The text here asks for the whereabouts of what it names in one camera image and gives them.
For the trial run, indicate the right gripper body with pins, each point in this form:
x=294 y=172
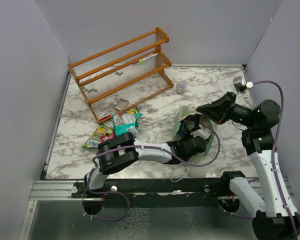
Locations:
x=239 y=114

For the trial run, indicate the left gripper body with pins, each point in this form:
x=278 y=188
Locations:
x=184 y=140

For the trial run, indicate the white green paper bag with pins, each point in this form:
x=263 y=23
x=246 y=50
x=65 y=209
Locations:
x=188 y=120

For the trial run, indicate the yellow green snack packet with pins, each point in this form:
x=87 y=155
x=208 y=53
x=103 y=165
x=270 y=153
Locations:
x=133 y=110

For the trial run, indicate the teal snack packet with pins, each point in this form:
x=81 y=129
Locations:
x=126 y=123

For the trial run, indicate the yellow green Fox's candy bag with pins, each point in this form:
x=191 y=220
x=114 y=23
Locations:
x=100 y=133

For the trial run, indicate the red pink snack packet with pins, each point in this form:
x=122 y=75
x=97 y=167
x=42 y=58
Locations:
x=107 y=137

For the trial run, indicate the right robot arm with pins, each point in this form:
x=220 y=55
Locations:
x=274 y=215

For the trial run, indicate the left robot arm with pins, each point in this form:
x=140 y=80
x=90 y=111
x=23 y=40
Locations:
x=121 y=151

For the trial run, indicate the small clear plastic cup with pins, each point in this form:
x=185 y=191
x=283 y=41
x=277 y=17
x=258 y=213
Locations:
x=181 y=87

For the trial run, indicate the open small cardboard box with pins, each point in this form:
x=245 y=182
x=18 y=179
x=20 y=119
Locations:
x=121 y=104

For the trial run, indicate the red white staple box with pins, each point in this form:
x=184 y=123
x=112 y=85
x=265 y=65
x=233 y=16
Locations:
x=103 y=115

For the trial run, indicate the purple capped marker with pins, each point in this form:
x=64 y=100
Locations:
x=142 y=59

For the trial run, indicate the orange wooden two-tier rack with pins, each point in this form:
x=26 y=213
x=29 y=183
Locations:
x=123 y=76

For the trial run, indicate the grey staple strip lower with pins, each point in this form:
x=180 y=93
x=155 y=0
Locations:
x=90 y=90

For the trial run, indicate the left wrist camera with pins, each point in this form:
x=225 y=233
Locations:
x=202 y=132

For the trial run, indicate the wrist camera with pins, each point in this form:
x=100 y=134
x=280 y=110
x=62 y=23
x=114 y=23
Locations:
x=241 y=86
x=202 y=132

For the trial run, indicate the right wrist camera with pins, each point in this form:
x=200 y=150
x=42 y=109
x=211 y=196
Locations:
x=241 y=86

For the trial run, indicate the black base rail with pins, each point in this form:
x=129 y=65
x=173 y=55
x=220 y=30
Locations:
x=157 y=192

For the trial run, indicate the aluminium frame rail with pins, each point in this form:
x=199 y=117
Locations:
x=51 y=190

